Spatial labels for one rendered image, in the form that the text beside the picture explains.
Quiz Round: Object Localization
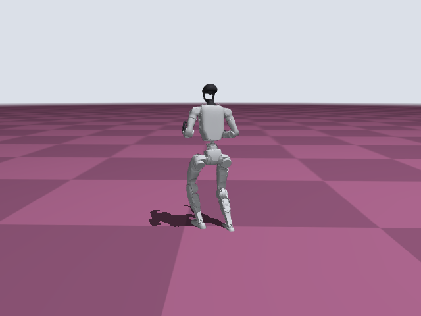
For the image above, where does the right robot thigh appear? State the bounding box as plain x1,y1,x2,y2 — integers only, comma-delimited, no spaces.
216,154,232,199

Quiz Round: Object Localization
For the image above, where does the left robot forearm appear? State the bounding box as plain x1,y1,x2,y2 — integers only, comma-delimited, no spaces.
182,129,190,138

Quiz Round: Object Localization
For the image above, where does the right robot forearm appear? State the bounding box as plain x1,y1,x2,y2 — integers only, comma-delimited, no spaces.
222,130,232,138

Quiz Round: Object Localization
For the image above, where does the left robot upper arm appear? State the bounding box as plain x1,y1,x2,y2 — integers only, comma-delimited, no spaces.
185,107,201,137

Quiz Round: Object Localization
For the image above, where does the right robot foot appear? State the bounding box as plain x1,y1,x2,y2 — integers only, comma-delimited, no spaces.
222,223,235,232

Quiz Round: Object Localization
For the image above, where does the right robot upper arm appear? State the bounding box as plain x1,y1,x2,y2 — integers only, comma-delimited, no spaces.
224,108,239,138

